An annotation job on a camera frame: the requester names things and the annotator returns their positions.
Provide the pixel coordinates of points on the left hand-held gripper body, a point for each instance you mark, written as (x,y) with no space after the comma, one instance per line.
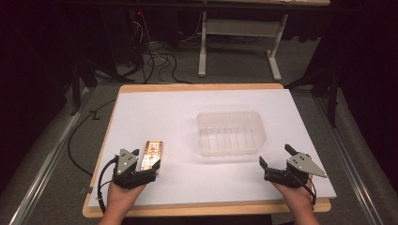
(126,162)

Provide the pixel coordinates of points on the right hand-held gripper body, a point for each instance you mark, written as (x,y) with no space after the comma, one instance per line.
(302,165)

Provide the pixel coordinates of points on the shiny orange snack packet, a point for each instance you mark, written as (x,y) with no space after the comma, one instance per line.
(152,156)

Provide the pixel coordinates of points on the clear plastic container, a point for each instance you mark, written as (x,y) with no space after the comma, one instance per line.
(230,132)

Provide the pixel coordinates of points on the person's right hand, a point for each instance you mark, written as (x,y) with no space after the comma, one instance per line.
(295,195)

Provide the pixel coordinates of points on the person's left hand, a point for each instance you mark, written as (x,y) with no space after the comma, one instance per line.
(122,197)

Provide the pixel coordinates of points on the white board sheet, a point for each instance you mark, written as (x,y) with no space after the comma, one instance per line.
(200,131)

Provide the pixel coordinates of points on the black metal stand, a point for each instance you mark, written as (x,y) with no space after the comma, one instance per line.
(76,81)
(331,90)

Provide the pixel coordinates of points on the metal floor rail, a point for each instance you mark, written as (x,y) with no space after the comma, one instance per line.
(350,162)
(47,162)

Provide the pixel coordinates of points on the white metal table frame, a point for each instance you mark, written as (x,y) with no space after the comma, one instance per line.
(239,29)

